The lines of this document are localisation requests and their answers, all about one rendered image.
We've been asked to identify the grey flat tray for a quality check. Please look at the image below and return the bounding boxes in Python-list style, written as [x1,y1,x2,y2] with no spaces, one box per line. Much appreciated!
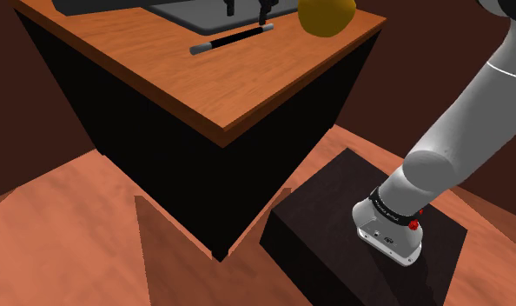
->
[149,0,302,37]

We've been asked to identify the black pen with grey ends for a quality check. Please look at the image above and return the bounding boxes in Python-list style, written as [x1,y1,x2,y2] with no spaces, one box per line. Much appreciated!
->
[189,23,275,57]

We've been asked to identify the yellow round fruit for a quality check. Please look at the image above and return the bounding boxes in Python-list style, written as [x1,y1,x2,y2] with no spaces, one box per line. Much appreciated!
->
[297,0,357,38]

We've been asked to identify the black desk with wooden top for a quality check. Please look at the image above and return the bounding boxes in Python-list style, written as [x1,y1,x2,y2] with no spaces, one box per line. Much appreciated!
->
[9,0,387,263]

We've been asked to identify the dark grey flat slab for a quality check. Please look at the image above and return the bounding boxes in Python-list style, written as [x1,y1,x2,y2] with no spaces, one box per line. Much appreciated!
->
[51,0,166,17]

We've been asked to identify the dark robot stand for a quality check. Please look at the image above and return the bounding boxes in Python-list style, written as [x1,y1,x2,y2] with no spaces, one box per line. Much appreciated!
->
[259,147,469,306]

